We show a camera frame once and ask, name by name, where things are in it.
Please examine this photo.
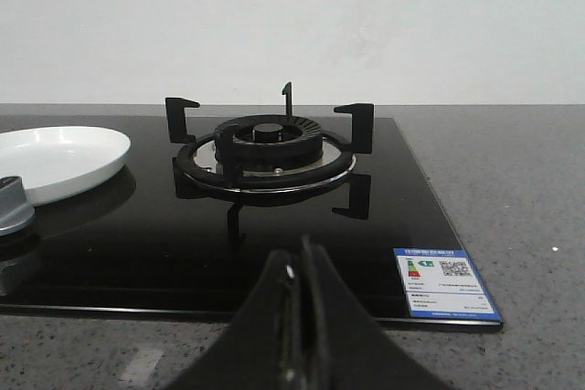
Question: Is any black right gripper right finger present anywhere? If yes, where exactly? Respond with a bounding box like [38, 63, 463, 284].
[302, 237, 430, 389]

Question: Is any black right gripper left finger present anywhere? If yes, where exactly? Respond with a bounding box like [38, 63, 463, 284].
[167, 250, 303, 389]

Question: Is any white round plate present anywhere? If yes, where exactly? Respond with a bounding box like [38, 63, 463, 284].
[1, 126, 131, 206]

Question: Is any blue energy label sticker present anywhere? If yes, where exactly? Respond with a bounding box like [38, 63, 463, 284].
[394, 248, 500, 321]

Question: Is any black glass gas cooktop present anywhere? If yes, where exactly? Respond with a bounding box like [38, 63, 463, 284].
[1, 116, 503, 332]

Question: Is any right black gas burner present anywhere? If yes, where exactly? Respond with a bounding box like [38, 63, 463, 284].
[165, 81, 375, 193]

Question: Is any silver stove control knob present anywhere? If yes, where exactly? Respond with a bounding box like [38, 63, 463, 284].
[0, 175, 35, 237]

